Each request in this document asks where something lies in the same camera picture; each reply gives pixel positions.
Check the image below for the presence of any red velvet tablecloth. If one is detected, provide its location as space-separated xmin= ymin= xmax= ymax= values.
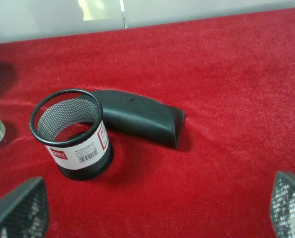
xmin=0 ymin=8 xmax=295 ymax=238

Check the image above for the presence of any black mesh pen holder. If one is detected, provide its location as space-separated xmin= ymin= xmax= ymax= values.
xmin=29 ymin=89 xmax=113 ymax=180

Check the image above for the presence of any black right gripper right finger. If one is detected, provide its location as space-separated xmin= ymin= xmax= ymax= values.
xmin=270 ymin=171 xmax=295 ymax=238

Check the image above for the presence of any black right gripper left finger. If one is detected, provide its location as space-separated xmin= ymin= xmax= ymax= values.
xmin=0 ymin=177 xmax=49 ymax=238

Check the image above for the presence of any black leather glasses case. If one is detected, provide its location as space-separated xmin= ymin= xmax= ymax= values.
xmin=92 ymin=90 xmax=185 ymax=148

